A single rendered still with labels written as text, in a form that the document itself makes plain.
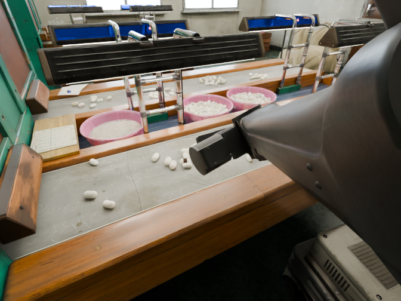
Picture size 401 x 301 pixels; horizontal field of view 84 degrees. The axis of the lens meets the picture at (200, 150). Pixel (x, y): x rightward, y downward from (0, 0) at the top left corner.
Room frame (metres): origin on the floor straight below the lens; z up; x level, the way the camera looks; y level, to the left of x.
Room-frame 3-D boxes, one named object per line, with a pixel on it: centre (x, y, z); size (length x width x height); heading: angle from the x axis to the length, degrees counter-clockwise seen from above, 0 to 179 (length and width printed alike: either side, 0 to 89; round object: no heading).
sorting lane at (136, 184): (0.81, -0.33, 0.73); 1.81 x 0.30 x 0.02; 118
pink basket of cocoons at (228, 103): (1.04, -0.03, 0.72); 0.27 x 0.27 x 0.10
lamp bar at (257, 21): (1.61, -0.52, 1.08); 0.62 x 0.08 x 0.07; 118
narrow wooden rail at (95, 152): (0.97, -0.25, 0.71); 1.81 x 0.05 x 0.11; 118
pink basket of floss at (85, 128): (0.83, 0.36, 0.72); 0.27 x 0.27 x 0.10
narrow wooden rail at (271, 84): (1.26, -0.10, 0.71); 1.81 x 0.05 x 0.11; 118
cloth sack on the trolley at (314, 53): (3.59, -1.69, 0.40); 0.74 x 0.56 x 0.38; 120
